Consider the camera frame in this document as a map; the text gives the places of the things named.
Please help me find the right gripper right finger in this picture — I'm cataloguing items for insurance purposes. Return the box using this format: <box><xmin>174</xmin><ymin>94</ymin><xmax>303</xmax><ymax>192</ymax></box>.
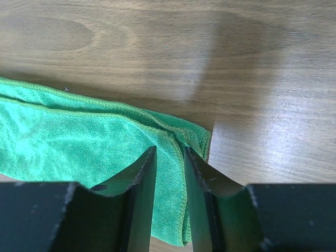
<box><xmin>184</xmin><ymin>148</ymin><xmax>264</xmax><ymax>251</ymax></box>

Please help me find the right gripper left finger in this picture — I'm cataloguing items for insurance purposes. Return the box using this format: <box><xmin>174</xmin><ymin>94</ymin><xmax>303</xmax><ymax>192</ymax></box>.
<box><xmin>49</xmin><ymin>146</ymin><xmax>157</xmax><ymax>251</ymax></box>

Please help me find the green towel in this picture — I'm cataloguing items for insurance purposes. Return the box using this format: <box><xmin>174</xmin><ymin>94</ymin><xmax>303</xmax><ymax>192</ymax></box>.
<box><xmin>1</xmin><ymin>78</ymin><xmax>211</xmax><ymax>246</ymax></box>

